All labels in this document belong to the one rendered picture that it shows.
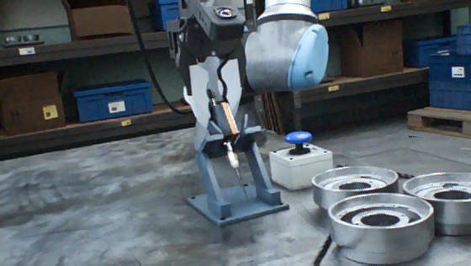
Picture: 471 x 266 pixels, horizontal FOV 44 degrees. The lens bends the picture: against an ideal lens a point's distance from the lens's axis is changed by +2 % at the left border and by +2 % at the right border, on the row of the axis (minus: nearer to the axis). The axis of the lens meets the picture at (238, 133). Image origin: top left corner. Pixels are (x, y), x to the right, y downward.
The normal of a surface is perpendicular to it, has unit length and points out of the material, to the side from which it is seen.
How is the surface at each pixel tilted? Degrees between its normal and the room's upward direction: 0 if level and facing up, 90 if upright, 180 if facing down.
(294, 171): 90
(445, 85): 89
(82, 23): 82
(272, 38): 72
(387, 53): 91
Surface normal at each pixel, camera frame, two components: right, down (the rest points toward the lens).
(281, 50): -0.40, -0.09
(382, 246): -0.21, 0.22
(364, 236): -0.48, 0.22
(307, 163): 0.36, 0.15
